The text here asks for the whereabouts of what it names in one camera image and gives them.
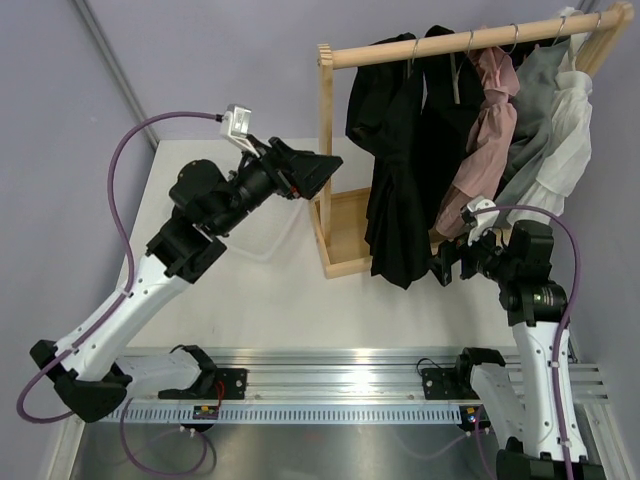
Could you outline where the white slotted cable duct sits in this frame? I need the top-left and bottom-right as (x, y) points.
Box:
(104, 403), (462, 425)

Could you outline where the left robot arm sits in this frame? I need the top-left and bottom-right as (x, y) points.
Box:
(30, 137), (343, 423)

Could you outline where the wooden clothes rack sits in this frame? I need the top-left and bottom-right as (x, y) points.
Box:
(308, 2), (635, 280)

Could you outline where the aluminium mounting rail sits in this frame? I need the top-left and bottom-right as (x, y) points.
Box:
(116, 347), (608, 407)

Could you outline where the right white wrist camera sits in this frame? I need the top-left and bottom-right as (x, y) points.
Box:
(461, 196), (499, 243)

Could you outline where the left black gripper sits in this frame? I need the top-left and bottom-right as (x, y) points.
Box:
(212, 134), (341, 235)

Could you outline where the pink hanging garment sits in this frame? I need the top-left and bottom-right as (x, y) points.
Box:
(434, 47), (520, 238)

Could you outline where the white hanging garment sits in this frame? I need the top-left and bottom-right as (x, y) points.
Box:
(516, 33), (593, 215)

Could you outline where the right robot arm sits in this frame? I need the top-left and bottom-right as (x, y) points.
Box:
(432, 220), (605, 479)

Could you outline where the black hanging garment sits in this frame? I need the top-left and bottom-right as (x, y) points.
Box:
(413, 52), (485, 229)

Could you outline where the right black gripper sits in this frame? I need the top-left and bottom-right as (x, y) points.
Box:
(424, 219), (519, 286)

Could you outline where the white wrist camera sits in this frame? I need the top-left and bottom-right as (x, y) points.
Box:
(461, 196), (499, 243)
(219, 104), (259, 157)

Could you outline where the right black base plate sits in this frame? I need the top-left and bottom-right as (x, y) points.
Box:
(420, 367), (479, 400)

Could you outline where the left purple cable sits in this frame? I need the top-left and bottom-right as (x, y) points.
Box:
(17, 111), (224, 471)

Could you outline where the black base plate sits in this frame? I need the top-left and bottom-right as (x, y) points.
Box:
(420, 367), (479, 400)
(158, 367), (248, 400)

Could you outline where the black pleated skirt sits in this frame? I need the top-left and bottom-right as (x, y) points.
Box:
(345, 60), (431, 290)

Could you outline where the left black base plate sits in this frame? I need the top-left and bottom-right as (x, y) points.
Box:
(158, 367), (248, 400)

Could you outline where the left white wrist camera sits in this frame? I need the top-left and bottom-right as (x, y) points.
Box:
(219, 104), (259, 157)

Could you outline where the grey hanging garment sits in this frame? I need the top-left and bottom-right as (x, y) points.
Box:
(495, 39), (570, 206)

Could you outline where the white plastic basket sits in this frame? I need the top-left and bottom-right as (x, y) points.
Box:
(222, 196), (311, 263)

